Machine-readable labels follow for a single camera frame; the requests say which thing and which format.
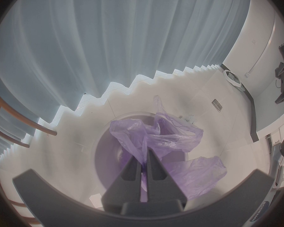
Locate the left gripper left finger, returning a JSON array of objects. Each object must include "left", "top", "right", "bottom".
[{"left": 102, "top": 154, "right": 142, "bottom": 213}]

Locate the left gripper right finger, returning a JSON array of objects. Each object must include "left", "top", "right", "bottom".
[{"left": 146, "top": 148, "right": 188, "bottom": 213}]

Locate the purple plastic bag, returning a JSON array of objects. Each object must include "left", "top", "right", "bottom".
[{"left": 109, "top": 95, "right": 228, "bottom": 202}]

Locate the white trash bin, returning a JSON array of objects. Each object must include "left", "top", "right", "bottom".
[{"left": 93, "top": 112, "right": 189, "bottom": 194}]

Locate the clear printed wrapper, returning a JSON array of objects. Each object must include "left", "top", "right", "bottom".
[{"left": 180, "top": 114, "right": 196, "bottom": 125}]

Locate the white round pail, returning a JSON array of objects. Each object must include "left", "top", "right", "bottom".
[{"left": 223, "top": 69, "right": 242, "bottom": 92}]

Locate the pale blue curtain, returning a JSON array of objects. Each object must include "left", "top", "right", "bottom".
[{"left": 0, "top": 0, "right": 252, "bottom": 167}]

